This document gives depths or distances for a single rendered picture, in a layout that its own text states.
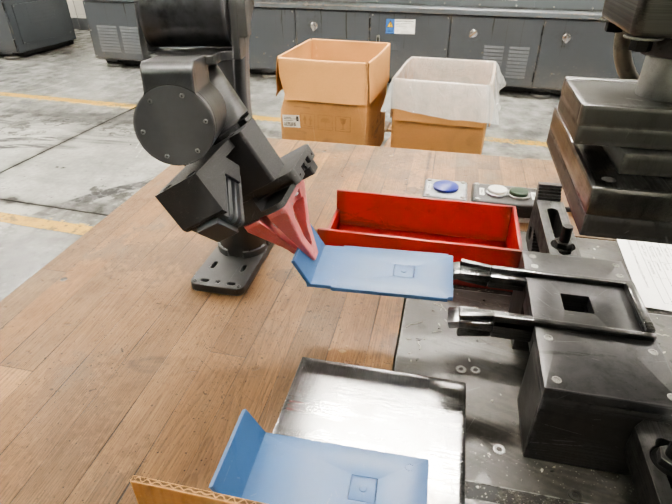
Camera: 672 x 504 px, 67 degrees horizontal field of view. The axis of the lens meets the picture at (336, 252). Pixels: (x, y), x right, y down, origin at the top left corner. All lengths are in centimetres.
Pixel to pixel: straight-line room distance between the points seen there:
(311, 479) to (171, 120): 29
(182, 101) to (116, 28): 581
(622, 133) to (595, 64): 463
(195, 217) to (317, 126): 243
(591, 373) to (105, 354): 47
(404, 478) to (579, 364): 17
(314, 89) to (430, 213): 206
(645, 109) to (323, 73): 239
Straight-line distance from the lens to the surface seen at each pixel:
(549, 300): 52
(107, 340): 62
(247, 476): 43
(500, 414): 52
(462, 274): 53
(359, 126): 275
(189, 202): 40
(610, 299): 55
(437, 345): 57
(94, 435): 53
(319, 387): 49
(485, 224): 75
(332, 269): 51
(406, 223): 75
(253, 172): 45
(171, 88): 38
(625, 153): 39
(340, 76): 270
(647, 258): 81
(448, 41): 497
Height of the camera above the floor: 128
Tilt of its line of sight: 32 degrees down
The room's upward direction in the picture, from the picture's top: straight up
